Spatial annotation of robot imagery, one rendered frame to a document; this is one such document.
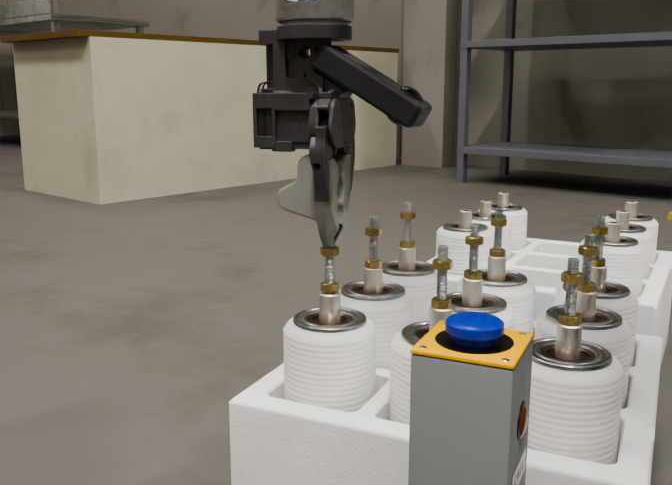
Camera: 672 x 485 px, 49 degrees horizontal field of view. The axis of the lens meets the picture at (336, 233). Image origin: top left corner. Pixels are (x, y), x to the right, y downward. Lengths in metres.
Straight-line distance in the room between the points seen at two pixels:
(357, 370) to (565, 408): 0.20
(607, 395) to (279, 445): 0.31
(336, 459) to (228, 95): 2.98
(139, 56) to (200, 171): 0.60
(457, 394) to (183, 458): 0.60
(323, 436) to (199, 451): 0.37
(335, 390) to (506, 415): 0.27
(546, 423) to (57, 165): 3.01
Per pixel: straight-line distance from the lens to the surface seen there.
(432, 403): 0.51
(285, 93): 0.70
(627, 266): 1.18
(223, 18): 6.15
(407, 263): 0.96
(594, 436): 0.68
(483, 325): 0.51
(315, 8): 0.69
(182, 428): 1.12
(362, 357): 0.74
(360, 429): 0.70
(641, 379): 0.86
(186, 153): 3.44
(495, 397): 0.50
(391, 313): 0.83
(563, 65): 4.36
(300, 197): 0.72
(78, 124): 3.29
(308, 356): 0.73
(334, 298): 0.74
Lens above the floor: 0.49
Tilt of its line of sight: 11 degrees down
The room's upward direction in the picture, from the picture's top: straight up
